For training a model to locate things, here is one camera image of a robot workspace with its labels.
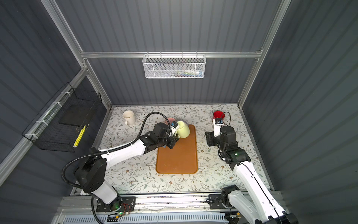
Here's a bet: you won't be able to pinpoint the light green mug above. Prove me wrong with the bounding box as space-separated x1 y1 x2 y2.
176 121 190 138

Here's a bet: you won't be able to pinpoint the red mug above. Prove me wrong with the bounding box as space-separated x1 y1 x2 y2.
213 111 225 119

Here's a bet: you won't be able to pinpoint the white mug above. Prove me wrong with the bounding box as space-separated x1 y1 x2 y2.
122 110 136 126

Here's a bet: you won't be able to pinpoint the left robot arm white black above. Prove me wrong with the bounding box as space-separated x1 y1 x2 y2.
61 122 180 205

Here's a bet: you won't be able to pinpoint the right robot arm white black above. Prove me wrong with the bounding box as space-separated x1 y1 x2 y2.
205 126 298 224

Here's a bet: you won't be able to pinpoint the pink ghost pattern mug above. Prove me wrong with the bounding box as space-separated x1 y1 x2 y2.
164 118 176 126

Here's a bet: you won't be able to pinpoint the orange plastic tray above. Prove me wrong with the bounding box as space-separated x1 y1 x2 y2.
156 125 198 174

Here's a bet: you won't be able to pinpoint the pens in white basket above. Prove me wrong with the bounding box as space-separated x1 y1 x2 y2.
165 69 204 78

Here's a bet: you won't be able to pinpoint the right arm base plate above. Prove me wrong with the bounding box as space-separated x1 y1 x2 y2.
206 192 249 210

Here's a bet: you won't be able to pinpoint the white wire basket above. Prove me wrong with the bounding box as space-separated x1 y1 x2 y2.
142 55 207 79

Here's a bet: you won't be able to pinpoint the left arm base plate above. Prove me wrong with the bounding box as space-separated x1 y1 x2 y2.
96 197 137 213

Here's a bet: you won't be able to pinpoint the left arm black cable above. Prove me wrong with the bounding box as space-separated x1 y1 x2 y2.
61 111 171 224

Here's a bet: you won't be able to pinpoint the black wire basket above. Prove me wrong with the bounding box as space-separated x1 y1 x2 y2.
22 83 102 153

